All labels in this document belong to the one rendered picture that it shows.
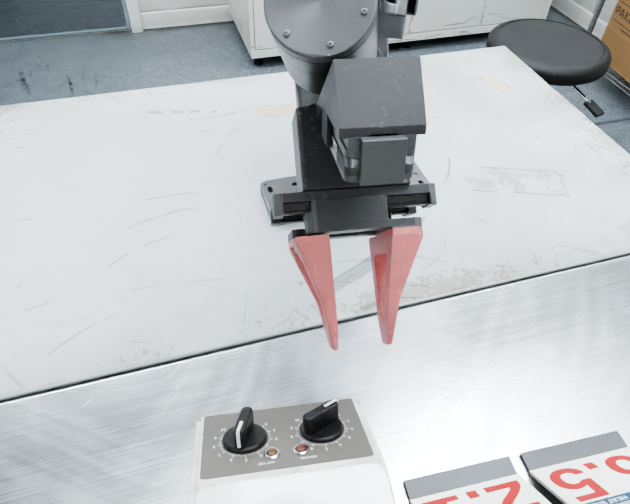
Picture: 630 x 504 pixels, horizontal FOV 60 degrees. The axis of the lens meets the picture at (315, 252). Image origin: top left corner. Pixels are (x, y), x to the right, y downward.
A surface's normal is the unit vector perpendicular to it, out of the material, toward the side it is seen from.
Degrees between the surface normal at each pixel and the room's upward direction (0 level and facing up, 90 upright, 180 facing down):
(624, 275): 0
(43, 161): 0
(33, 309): 0
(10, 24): 90
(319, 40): 42
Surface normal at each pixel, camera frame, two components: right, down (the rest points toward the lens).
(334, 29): -0.11, -0.04
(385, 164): 0.15, 0.54
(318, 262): 0.14, 0.31
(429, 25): 0.29, 0.70
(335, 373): 0.04, -0.69
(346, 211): 0.11, -0.06
